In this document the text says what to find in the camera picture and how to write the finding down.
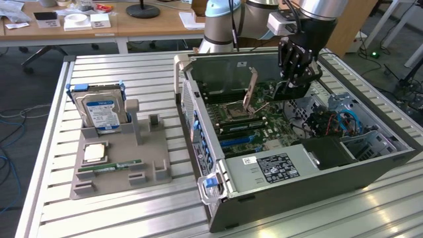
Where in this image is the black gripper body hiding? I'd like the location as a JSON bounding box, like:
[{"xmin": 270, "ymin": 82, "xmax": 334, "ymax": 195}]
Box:
[{"xmin": 280, "ymin": 19, "xmax": 338, "ymax": 62}]

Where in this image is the black graphics card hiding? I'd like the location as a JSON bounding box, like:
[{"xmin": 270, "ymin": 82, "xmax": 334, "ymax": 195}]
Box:
[{"xmin": 242, "ymin": 66, "xmax": 313, "ymax": 119}]

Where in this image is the wooden cabinet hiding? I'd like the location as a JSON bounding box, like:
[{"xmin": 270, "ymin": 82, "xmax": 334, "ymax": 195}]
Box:
[{"xmin": 321, "ymin": 0, "xmax": 378, "ymax": 58}]

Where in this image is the white socket box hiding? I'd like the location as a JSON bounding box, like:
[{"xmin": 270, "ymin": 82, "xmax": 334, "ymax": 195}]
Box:
[{"xmin": 352, "ymin": 31, "xmax": 369, "ymax": 54}]

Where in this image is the tall silver disk bay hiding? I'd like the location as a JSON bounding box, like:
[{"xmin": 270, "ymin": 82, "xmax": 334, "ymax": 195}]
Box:
[{"xmin": 282, "ymin": 58, "xmax": 334, "ymax": 129}]

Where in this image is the green motherboard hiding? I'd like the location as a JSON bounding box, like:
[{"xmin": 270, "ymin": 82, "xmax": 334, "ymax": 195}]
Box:
[{"xmin": 197, "ymin": 81, "xmax": 306, "ymax": 159}]

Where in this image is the CPU socket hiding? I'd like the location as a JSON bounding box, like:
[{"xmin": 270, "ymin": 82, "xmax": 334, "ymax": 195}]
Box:
[{"xmin": 222, "ymin": 101, "xmax": 256, "ymax": 122}]

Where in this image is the stack of white papers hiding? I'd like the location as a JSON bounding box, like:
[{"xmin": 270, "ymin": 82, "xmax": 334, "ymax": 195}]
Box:
[{"xmin": 177, "ymin": 11, "xmax": 206, "ymax": 31}]

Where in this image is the brown cardboard box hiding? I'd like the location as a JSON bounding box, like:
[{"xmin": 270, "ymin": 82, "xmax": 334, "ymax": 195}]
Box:
[{"xmin": 190, "ymin": 0, "xmax": 209, "ymax": 17}]

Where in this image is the low silver disk bay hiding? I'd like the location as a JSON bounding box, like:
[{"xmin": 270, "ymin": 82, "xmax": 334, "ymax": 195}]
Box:
[{"xmin": 338, "ymin": 130, "xmax": 398, "ymax": 162}]

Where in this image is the blue expansion slot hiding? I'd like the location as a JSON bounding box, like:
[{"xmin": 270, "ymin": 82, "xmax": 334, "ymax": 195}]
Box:
[{"xmin": 218, "ymin": 135, "xmax": 258, "ymax": 147}]

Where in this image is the wooden office desk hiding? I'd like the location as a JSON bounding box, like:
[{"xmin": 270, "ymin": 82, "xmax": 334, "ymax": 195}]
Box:
[
  {"xmin": 0, "ymin": 1, "xmax": 120, "ymax": 54},
  {"xmin": 117, "ymin": 0, "xmax": 280, "ymax": 54}
]

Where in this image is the grey power supply unit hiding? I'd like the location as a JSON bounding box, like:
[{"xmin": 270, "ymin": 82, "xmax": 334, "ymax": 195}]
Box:
[{"xmin": 216, "ymin": 144, "xmax": 324, "ymax": 193}]

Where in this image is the black round lamp base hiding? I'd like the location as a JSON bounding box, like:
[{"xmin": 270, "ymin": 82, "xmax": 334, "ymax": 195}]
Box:
[{"xmin": 125, "ymin": 0, "xmax": 161, "ymax": 19}]

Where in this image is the open grey PC case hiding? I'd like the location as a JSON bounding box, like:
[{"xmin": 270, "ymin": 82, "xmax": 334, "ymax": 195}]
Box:
[{"xmin": 173, "ymin": 47, "xmax": 423, "ymax": 234}]

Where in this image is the white cube box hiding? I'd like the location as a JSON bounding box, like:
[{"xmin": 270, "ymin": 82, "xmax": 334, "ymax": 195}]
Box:
[{"xmin": 89, "ymin": 13, "xmax": 112, "ymax": 29}]

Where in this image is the hard disk in blue caddy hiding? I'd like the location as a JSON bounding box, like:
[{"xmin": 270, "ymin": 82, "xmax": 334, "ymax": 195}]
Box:
[{"xmin": 65, "ymin": 80, "xmax": 129, "ymax": 136}]

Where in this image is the grey parts rack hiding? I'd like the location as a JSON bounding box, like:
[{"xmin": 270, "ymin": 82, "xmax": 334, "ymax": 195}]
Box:
[{"xmin": 68, "ymin": 99, "xmax": 172, "ymax": 200}]

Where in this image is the flat white box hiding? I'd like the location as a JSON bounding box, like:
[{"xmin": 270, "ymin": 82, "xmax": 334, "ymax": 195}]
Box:
[{"xmin": 62, "ymin": 21, "xmax": 93, "ymax": 32}]

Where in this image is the white tape roll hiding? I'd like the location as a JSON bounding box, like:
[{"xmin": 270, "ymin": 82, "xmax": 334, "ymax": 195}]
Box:
[{"xmin": 64, "ymin": 13, "xmax": 88, "ymax": 25}]

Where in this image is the green RAM stick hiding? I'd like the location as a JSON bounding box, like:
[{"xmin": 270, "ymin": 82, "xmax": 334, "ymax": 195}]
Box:
[{"xmin": 78, "ymin": 160, "xmax": 142, "ymax": 173}]

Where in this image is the silver CPU chip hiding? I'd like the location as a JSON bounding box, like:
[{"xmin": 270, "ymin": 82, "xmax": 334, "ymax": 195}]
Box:
[{"xmin": 81, "ymin": 144, "xmax": 106, "ymax": 163}]

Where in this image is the black chair base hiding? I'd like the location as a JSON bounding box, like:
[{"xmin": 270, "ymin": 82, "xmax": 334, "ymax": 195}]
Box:
[{"xmin": 18, "ymin": 44, "xmax": 100, "ymax": 74}]

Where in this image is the white box with black top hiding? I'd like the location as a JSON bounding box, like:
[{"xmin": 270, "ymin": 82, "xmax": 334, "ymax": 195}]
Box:
[{"xmin": 32, "ymin": 11, "xmax": 61, "ymax": 29}]

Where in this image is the red and white card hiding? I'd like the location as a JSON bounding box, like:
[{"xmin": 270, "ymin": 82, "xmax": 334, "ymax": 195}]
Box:
[{"xmin": 3, "ymin": 22, "xmax": 32, "ymax": 30}]

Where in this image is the clear plastic bag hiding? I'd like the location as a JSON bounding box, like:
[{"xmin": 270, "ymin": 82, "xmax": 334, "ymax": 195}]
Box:
[{"xmin": 0, "ymin": 0, "xmax": 33, "ymax": 23}]

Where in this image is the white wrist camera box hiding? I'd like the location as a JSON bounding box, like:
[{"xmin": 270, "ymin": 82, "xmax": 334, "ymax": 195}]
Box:
[{"xmin": 266, "ymin": 11, "xmax": 300, "ymax": 36}]

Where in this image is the silver metal bracket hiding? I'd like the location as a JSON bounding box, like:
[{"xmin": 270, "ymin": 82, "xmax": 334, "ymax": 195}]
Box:
[{"xmin": 326, "ymin": 93, "xmax": 358, "ymax": 117}]

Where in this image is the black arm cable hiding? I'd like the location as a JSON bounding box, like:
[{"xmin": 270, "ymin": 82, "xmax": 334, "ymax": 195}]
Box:
[{"xmin": 229, "ymin": 0, "xmax": 240, "ymax": 50}]

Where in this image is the white table frame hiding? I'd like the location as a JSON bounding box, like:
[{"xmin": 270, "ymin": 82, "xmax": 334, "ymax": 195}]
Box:
[{"xmin": 361, "ymin": 0, "xmax": 423, "ymax": 68}]

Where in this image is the light blue wire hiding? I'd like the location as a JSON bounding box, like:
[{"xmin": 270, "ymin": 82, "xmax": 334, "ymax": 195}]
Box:
[{"xmin": 338, "ymin": 109, "xmax": 364, "ymax": 136}]

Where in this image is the white floor cable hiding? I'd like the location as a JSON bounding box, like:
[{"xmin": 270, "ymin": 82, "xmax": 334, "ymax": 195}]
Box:
[{"xmin": 0, "ymin": 104, "xmax": 50, "ymax": 119}]

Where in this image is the blue floor cable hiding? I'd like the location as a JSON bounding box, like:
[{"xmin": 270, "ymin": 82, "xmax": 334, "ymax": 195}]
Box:
[{"xmin": 0, "ymin": 119, "xmax": 25, "ymax": 214}]

